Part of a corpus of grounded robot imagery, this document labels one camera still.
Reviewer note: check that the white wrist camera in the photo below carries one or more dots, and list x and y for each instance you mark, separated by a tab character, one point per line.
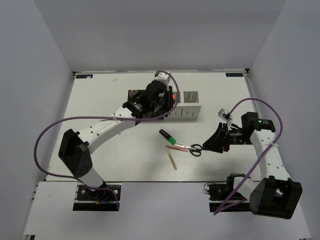
162	77
225	115

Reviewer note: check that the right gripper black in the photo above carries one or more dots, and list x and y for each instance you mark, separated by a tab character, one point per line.
215	143

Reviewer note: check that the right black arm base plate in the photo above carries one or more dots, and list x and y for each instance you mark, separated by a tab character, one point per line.
217	192

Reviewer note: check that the black handled scissors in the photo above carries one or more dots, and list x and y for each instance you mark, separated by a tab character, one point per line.
194	149

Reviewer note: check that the slim orange pen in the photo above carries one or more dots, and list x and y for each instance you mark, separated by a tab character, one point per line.
172	147

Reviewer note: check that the white double pen holder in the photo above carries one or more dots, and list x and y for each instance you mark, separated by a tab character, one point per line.
188	109

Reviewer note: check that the black double pen holder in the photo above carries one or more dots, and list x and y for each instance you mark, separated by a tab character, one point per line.
141	107

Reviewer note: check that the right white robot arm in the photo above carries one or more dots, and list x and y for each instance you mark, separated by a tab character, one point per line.
276	194

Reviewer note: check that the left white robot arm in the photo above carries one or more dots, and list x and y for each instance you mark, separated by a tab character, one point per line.
76	147

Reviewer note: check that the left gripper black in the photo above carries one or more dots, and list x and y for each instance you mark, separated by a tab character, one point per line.
170	102

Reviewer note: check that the green cap black highlighter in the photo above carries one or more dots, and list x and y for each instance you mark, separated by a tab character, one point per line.
167	136

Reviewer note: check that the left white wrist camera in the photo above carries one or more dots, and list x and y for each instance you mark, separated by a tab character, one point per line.
162	77

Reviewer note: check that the slim yellow pen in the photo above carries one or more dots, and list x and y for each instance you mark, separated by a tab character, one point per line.
171	159

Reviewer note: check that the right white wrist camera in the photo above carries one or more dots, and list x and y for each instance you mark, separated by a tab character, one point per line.
225	115

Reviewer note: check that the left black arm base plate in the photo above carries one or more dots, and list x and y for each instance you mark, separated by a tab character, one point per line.
92	201

